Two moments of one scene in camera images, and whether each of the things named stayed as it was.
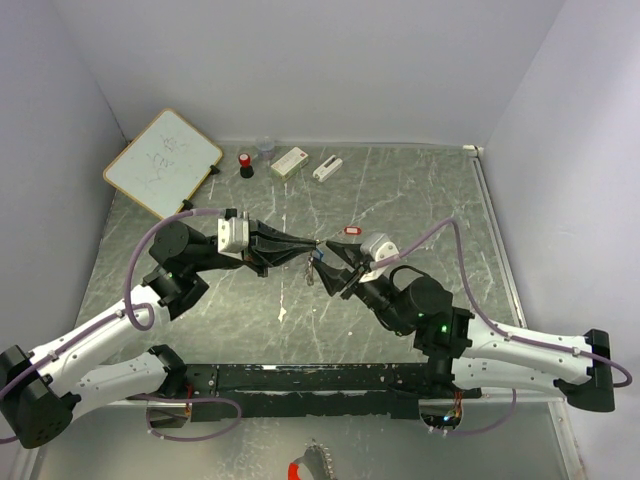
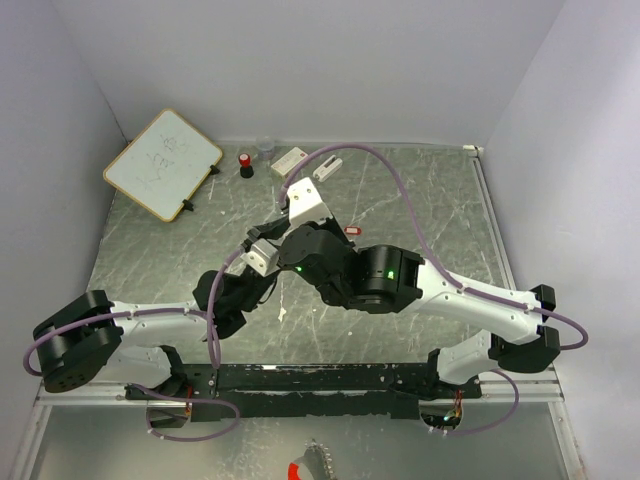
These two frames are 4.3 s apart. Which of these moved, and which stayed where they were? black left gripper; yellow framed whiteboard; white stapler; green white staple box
Moved: black left gripper
Stayed: yellow framed whiteboard; green white staple box; white stapler
